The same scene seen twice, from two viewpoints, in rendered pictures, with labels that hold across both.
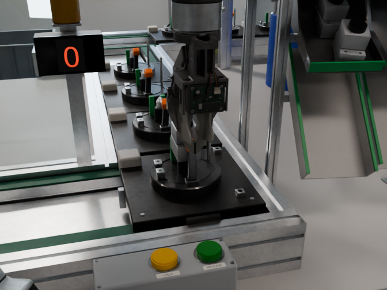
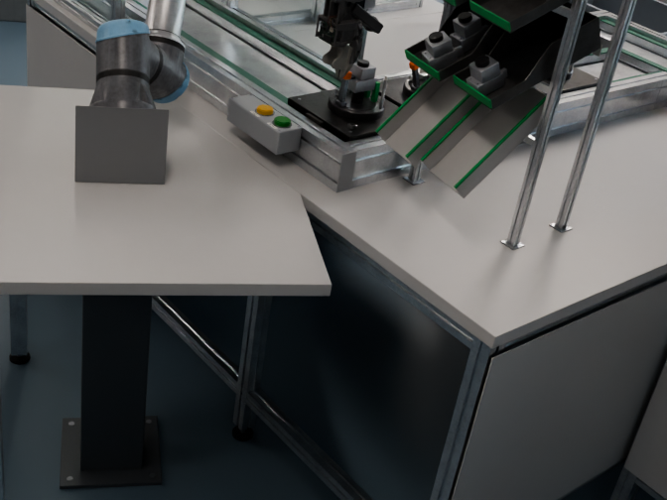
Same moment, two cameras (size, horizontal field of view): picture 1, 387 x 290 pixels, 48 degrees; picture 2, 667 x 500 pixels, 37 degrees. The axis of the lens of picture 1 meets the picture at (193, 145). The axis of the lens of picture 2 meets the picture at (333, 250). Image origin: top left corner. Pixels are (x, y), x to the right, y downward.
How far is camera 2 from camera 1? 2.06 m
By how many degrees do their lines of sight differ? 53
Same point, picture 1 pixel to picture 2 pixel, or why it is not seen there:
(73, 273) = not seen: hidden behind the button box
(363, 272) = (352, 216)
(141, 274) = (249, 107)
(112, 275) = (242, 100)
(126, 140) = (391, 83)
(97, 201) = not seen: hidden behind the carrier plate
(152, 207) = (310, 101)
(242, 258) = (309, 154)
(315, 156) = (405, 134)
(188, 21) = not seen: outside the picture
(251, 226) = (322, 136)
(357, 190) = (475, 223)
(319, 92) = (455, 97)
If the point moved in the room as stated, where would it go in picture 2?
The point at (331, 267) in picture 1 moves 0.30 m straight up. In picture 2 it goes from (346, 204) to (368, 81)
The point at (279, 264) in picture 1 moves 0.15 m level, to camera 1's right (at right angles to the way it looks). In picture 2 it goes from (326, 178) to (352, 209)
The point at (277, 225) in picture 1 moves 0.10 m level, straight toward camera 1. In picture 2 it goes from (330, 144) to (287, 142)
